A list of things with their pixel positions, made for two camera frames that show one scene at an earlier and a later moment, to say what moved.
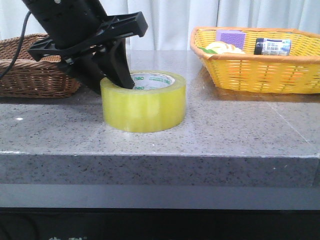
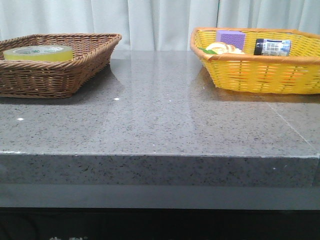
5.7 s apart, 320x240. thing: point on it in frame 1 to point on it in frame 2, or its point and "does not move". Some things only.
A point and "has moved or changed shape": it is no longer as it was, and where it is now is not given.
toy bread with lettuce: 220,47 does not move
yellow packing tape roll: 157,102 has moved or changed shape
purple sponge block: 236,38 does not move
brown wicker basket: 48,77 does not move
